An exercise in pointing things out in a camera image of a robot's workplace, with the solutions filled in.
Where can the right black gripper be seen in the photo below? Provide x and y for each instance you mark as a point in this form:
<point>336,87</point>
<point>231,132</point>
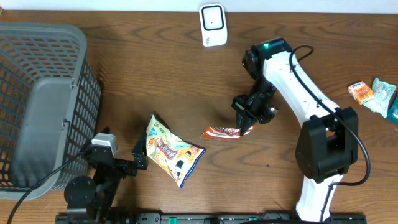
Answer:
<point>238,104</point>

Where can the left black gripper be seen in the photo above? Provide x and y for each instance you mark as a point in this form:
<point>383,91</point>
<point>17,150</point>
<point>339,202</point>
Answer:
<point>139,162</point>

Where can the orange red snack bar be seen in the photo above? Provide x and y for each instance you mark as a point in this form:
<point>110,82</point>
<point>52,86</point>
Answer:
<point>221,133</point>

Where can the large snack chip bag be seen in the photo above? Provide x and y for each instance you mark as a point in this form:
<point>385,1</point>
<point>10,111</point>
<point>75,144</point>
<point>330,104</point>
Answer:
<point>175,156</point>

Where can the small orange tissue box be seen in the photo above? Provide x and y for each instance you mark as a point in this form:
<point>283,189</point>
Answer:
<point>361,92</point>

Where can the mint green wipes packet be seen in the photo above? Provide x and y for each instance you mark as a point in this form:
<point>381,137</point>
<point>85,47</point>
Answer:
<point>383,94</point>

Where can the teal mouthwash bottle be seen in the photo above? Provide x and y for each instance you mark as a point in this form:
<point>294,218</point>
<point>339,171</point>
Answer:
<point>392,113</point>

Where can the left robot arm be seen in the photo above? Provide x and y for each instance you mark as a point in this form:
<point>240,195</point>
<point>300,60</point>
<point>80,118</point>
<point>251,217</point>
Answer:
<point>90,199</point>

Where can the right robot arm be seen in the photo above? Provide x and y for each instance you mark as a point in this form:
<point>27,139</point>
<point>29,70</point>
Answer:
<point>326,146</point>

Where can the white barcode scanner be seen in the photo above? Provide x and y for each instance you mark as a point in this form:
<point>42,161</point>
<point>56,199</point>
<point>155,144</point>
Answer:
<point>214,30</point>

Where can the grey plastic basket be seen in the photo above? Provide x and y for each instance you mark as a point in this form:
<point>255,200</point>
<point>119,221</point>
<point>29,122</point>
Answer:
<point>50,100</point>

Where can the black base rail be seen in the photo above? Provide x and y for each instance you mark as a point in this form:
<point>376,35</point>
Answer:
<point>156,218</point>

